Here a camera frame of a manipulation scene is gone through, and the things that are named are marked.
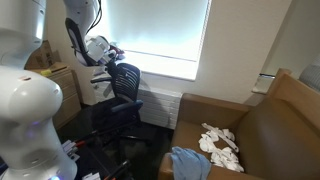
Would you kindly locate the grey striped cushion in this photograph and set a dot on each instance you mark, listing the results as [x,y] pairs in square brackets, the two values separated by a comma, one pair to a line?
[311,75]

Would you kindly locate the crumpled white cloth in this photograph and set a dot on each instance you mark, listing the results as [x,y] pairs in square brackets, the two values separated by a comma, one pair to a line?
[220,146]

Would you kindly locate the brown cardboard box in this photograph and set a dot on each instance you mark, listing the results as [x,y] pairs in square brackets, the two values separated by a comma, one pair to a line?
[45,55]

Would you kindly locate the small yellow object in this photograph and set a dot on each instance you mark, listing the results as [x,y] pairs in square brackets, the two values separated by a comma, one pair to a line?
[46,72]

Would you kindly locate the light blue cloth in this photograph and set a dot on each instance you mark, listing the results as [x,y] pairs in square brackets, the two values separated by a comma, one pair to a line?
[188,165]

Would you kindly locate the white window roller blind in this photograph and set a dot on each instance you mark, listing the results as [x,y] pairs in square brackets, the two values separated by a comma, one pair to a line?
[160,26]

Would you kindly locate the light wooden drawer cabinet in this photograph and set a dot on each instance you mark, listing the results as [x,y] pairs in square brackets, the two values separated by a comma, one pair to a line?
[65,96]

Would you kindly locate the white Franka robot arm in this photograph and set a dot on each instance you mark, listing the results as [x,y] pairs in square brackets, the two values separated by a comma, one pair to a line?
[30,110]

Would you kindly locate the brown leather sofa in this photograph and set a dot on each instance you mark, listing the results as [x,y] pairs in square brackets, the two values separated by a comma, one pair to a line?
[273,140]

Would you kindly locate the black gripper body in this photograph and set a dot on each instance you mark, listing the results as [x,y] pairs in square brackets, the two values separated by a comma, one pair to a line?
[111,68]

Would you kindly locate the white plug connectors bundle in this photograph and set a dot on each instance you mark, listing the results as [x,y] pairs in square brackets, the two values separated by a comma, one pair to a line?
[70,150]

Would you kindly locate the small white paper box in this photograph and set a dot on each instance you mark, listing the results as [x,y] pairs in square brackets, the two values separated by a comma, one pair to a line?
[90,176]

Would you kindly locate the white wall heater unit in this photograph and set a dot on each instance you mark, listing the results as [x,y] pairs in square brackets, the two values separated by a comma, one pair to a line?
[160,106]

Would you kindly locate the maroon and white item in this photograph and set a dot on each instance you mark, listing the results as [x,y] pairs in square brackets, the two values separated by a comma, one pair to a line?
[117,50]

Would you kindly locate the dark blue office chair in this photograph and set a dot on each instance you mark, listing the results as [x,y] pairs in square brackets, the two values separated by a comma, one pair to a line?
[125,100]

